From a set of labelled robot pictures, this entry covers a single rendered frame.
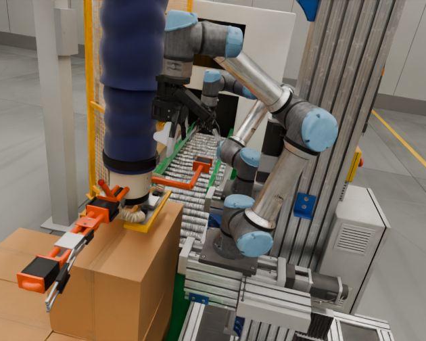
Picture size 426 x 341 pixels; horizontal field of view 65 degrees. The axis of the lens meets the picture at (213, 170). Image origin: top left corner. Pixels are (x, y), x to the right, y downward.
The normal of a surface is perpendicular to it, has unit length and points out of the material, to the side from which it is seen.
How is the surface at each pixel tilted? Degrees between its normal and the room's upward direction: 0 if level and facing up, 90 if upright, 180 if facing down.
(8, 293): 0
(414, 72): 90
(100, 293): 90
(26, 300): 0
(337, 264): 90
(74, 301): 90
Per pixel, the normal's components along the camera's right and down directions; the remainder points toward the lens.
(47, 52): -0.17, 0.40
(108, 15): -0.47, 0.03
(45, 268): 0.13, -0.90
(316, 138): 0.31, 0.33
